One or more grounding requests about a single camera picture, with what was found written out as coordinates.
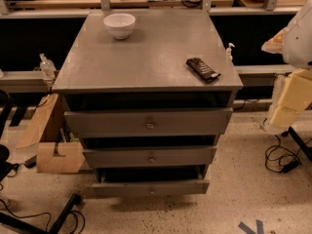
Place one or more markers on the grey middle drawer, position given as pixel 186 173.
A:
pixel 149 156

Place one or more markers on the dark snack bar wrapper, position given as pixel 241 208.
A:
pixel 206 73

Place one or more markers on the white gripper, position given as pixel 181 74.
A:
pixel 298 44

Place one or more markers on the grey drawer cabinet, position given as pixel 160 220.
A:
pixel 147 71

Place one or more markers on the grey bottom drawer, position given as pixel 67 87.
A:
pixel 137 182

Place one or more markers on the grey drawer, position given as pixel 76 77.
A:
pixel 137 182
pixel 149 123
pixel 149 156

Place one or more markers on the grey top drawer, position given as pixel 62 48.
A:
pixel 149 123

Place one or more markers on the white pump bottle right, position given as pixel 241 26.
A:
pixel 229 50

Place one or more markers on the cardboard box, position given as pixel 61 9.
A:
pixel 43 133

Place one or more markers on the black stand leg right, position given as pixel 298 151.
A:
pixel 307 150

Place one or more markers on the white ceramic bowl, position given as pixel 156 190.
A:
pixel 120 25

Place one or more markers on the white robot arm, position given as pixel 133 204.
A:
pixel 297 42

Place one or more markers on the clear sanitizer bottle left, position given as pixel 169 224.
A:
pixel 47 66

